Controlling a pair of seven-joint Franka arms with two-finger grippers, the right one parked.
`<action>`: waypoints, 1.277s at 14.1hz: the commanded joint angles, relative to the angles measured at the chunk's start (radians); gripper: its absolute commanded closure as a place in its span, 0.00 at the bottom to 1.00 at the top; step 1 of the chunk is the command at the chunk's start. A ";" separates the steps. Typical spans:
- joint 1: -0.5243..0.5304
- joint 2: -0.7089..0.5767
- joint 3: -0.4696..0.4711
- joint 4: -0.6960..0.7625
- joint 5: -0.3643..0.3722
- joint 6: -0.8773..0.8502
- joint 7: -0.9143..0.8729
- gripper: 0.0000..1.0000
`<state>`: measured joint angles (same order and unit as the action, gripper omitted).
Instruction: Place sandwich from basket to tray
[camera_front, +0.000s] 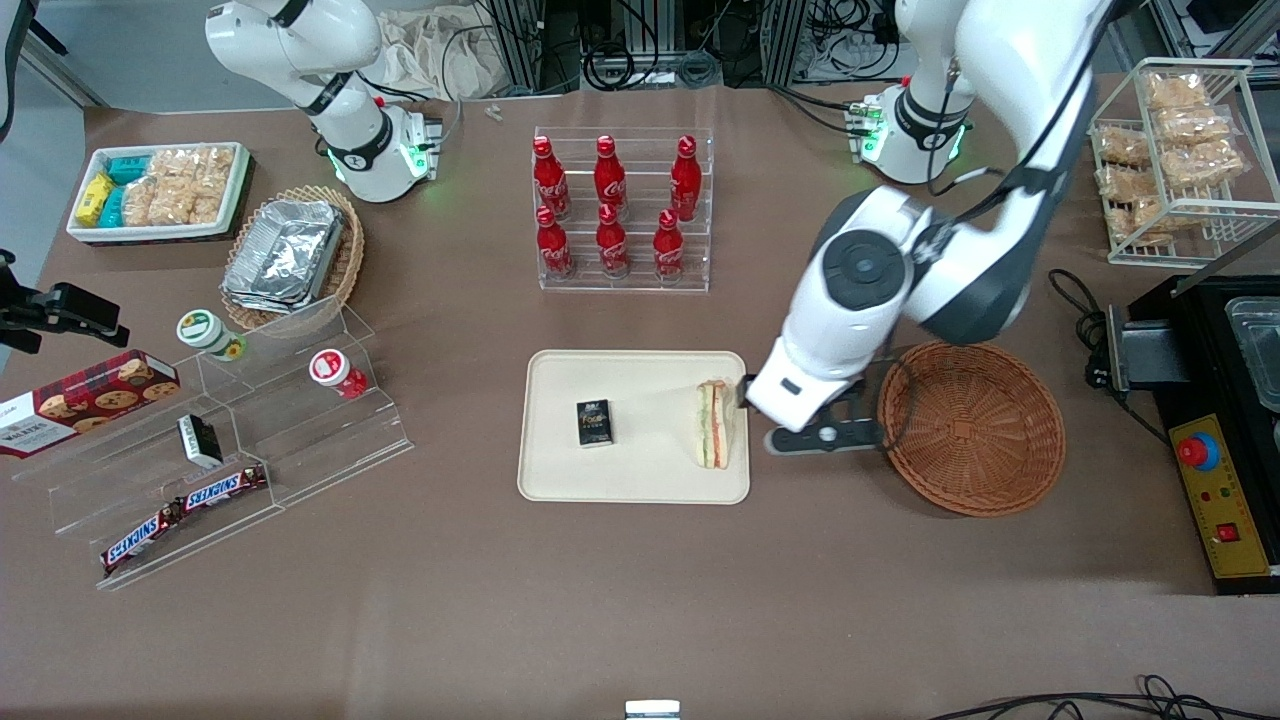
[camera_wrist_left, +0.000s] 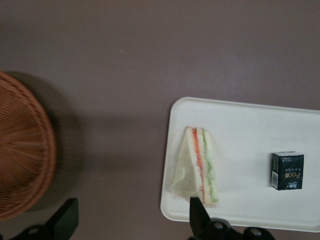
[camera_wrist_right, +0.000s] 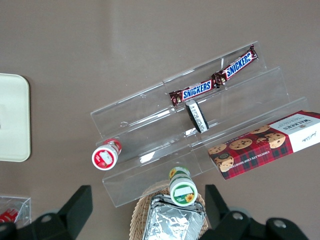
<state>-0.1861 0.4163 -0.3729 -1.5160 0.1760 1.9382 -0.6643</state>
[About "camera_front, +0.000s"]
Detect triangular sandwich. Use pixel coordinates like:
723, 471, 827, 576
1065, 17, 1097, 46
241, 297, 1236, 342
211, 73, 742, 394
695, 378, 739, 471

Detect beige rectangular tray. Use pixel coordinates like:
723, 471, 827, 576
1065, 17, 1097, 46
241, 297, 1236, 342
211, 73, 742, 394
517, 349, 751, 505

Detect round brown wicker basket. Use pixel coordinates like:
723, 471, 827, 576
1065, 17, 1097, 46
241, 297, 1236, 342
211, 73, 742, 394
877, 339, 1067, 518

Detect light oval wicker basket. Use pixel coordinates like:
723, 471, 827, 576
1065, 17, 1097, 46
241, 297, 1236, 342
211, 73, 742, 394
219, 184, 366, 332

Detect red tartan cookie box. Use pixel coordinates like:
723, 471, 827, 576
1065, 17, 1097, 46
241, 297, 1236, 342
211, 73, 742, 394
0, 349, 182, 460

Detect yellow snack packet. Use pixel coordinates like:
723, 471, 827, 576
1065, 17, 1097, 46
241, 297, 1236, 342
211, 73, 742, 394
74, 171, 115, 227

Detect green lidded yogurt cup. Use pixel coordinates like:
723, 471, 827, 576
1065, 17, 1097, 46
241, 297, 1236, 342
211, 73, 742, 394
176, 309, 247, 362

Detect clear rice cracker bag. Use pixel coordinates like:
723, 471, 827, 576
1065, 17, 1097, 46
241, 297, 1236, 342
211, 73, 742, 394
121, 177, 227, 227
148, 146, 235, 187

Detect small black box gold print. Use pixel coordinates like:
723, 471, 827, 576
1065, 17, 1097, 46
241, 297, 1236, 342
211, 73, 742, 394
575, 399, 616, 448

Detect red cola bottle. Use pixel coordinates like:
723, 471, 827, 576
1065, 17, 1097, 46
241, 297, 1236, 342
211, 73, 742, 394
669, 134, 704, 223
535, 205, 577, 282
653, 207, 687, 283
532, 135, 572, 222
593, 134, 629, 220
595, 203, 632, 279

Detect small black white box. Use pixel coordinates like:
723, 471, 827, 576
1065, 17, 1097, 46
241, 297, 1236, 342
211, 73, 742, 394
177, 413, 225, 470

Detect clear acrylic bottle rack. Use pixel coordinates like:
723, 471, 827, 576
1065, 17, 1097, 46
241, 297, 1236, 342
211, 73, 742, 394
532, 126, 715, 294

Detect white rectangular snack bin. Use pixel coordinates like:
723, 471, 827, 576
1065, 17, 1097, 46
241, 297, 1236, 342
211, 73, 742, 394
66, 142, 252, 245

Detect stack of foil trays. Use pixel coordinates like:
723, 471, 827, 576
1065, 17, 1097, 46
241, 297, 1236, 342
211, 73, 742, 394
222, 198, 346, 314

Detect snickers chocolate bar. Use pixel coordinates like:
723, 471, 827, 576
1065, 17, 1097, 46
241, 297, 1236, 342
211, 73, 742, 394
180, 464, 270, 514
100, 500, 187, 577

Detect clear acrylic step shelf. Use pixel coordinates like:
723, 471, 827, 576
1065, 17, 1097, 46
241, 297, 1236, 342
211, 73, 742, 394
10, 295, 416, 592

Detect red lidded yogurt cup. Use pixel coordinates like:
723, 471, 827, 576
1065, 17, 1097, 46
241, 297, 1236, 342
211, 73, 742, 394
308, 348, 370, 400

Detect bagged fried snack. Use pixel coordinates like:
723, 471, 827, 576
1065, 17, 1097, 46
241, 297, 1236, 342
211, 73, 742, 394
1154, 106, 1233, 147
1160, 139, 1248, 189
1144, 71, 1208, 110
1096, 165, 1158, 202
1096, 127, 1153, 168
1112, 195, 1201, 247

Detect black metal appliance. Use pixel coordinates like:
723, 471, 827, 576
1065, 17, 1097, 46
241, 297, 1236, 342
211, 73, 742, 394
1107, 274, 1280, 597

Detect red emergency stop button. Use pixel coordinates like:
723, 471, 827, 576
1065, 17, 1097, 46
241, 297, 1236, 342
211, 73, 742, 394
1176, 431, 1222, 472

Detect beige cloth bag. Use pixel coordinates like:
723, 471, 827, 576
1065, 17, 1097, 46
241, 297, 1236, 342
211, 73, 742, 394
375, 8, 501, 102

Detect yellow control panel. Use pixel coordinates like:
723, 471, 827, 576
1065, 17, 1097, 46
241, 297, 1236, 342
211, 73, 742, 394
1169, 413, 1277, 582

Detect clear plastic container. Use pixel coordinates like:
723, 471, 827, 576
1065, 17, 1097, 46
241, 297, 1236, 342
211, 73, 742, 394
1224, 296, 1280, 412

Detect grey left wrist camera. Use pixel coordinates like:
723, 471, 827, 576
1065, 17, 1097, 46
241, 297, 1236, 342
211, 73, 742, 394
764, 417, 887, 459

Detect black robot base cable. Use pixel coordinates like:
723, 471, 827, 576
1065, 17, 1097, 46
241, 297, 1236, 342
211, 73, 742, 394
768, 84, 863, 137

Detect black appliance power cable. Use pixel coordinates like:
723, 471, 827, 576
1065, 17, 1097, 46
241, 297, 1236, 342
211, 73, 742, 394
1048, 268, 1172, 447

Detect coiled black cable bundle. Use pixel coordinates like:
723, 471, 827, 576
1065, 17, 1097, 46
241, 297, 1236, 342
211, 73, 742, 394
582, 44, 638, 94

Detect black floor cables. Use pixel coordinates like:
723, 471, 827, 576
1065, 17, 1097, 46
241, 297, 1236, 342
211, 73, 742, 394
928, 674, 1280, 720

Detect white wire rack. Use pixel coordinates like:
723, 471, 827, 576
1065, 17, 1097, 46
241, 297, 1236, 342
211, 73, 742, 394
1089, 57, 1280, 269

